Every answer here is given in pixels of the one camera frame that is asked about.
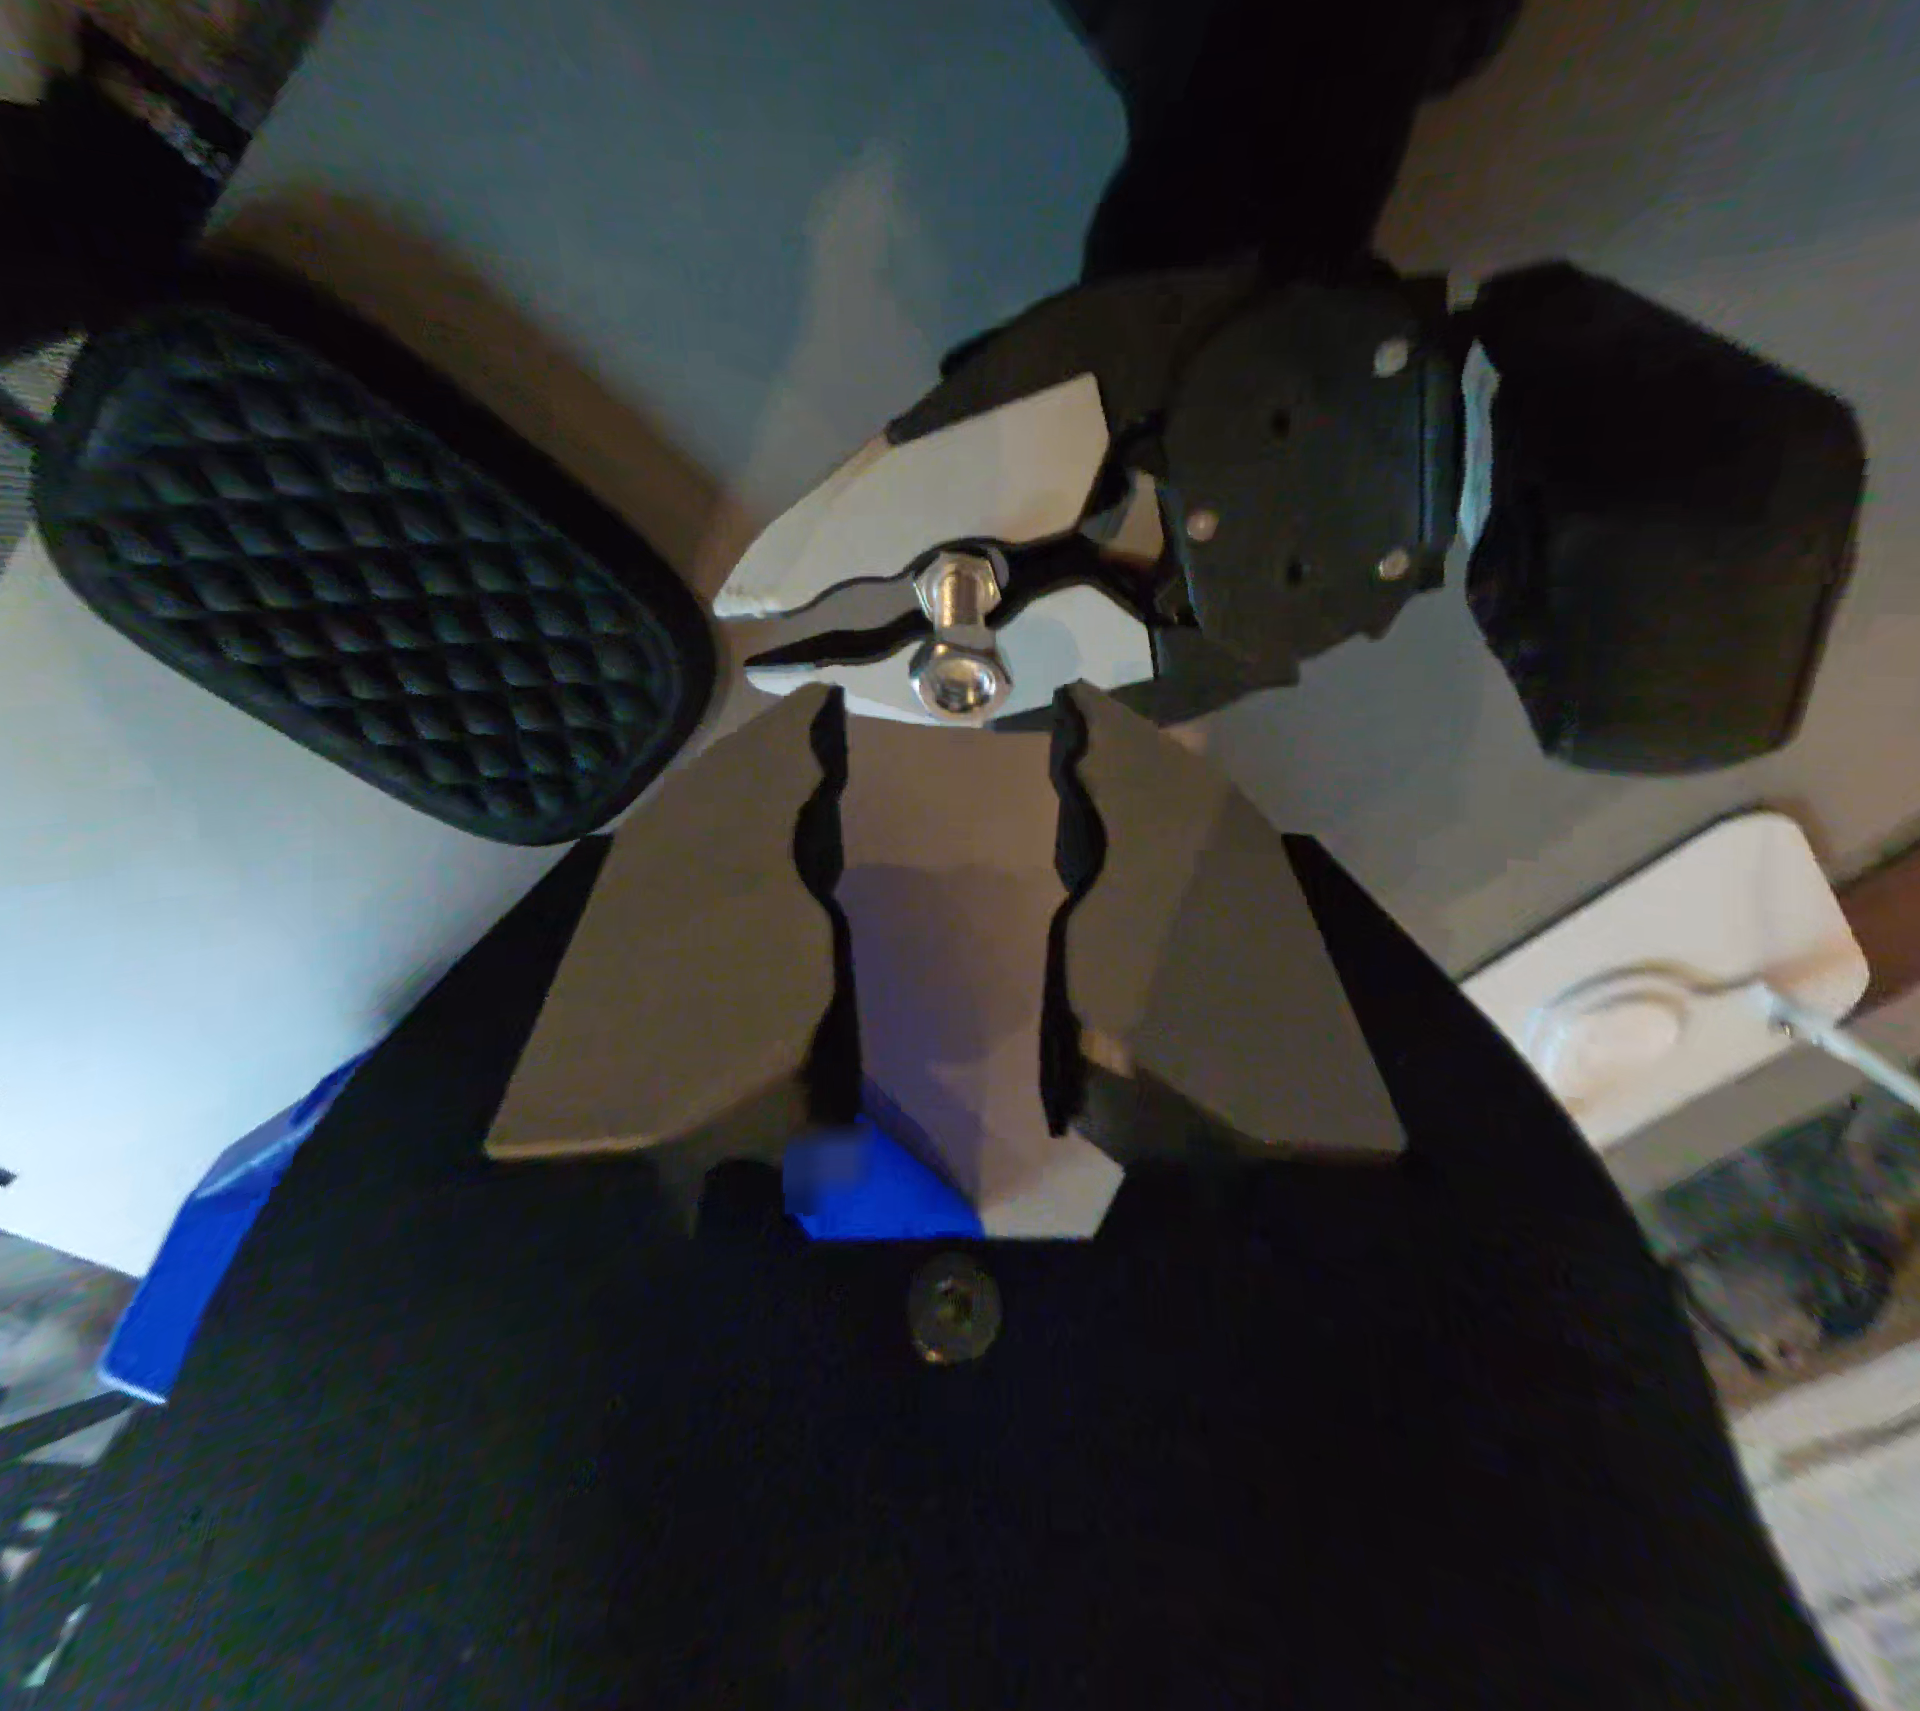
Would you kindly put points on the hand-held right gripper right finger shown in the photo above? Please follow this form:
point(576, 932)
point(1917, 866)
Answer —
point(1245, 976)

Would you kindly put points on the black textured wrist pad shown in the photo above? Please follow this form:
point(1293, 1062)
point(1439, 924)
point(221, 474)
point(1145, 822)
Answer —
point(361, 572)

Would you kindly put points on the white plastic device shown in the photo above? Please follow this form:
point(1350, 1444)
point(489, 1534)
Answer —
point(1695, 908)

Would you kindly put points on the silver hex bolt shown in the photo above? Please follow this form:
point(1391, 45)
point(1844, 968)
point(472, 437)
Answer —
point(960, 680)

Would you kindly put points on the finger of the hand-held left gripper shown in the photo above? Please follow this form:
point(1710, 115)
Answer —
point(960, 480)
point(1089, 638)

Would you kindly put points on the silver hex nut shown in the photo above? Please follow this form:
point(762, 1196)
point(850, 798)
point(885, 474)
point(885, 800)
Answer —
point(992, 566)

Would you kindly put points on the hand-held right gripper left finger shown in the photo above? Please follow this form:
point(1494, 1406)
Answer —
point(675, 976)

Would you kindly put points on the blue plastic bin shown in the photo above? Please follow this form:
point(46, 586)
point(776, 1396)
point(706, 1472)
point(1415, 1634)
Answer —
point(194, 1276)

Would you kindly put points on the person's left forearm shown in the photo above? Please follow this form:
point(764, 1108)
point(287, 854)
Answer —
point(1274, 17)

